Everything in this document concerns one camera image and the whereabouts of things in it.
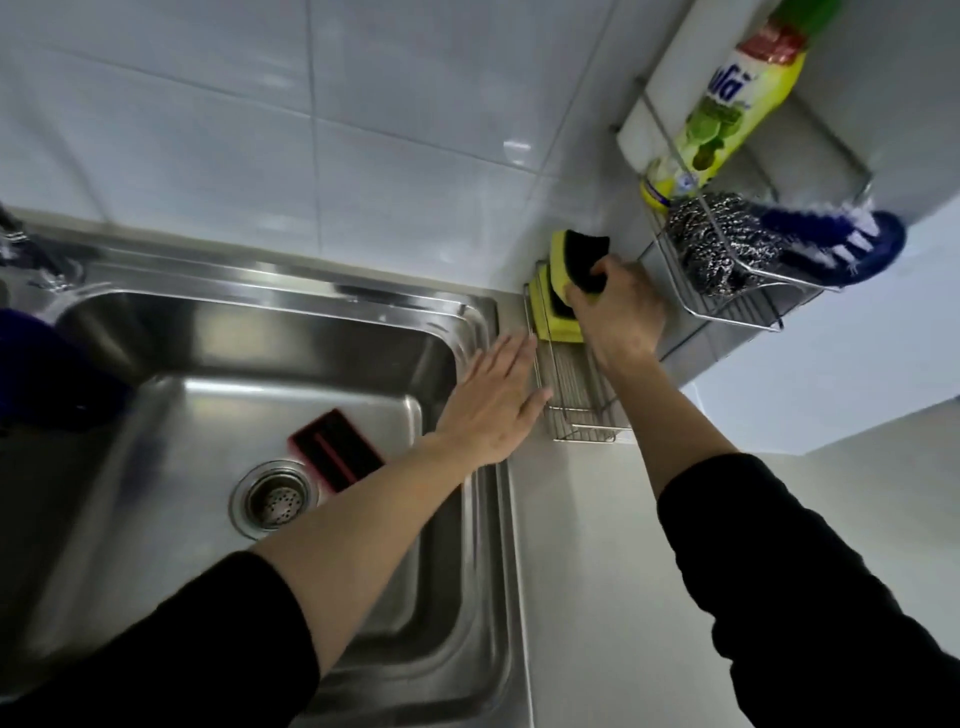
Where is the red black scrubbing pad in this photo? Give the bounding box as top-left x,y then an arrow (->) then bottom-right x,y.
287,408 -> 386,495

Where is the purple cloth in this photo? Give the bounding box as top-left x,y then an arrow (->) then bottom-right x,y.
0,308 -> 136,436

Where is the stainless steel wire rack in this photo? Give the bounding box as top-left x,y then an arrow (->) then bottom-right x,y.
522,74 -> 875,445

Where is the person's right forearm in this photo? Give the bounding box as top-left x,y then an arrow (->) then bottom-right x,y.
599,352 -> 740,500

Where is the person's black left sleeve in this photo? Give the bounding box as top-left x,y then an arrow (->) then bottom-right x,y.
0,551 -> 322,728

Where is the person's black sleeve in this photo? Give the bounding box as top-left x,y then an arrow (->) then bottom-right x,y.
0,551 -> 322,728
657,452 -> 960,728

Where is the person's black right sleeve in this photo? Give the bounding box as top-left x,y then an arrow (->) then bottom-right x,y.
657,452 -> 960,728

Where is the yellow detergent bottle green cap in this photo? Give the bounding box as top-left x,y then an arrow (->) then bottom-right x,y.
641,0 -> 845,213

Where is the chrome gooseneck faucet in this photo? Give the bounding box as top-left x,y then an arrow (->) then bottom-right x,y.
0,202 -> 84,294

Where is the person's right hand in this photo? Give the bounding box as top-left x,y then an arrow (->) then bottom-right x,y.
563,254 -> 667,373

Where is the person's left hand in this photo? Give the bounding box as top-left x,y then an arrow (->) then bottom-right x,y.
434,331 -> 554,470

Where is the white pump bottle blue cap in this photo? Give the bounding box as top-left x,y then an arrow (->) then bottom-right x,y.
616,0 -> 781,178

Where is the person's left forearm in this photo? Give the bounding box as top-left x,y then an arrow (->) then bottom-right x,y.
251,434 -> 481,676

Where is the steel wool scrubber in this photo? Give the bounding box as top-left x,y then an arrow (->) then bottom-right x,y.
665,191 -> 785,298

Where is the stainless steel double sink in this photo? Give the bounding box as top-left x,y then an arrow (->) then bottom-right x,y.
0,217 -> 535,728

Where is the blue scrub brush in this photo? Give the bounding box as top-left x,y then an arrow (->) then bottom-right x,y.
749,196 -> 909,290

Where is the round metal drain strainer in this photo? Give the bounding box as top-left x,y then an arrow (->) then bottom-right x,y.
228,459 -> 320,541

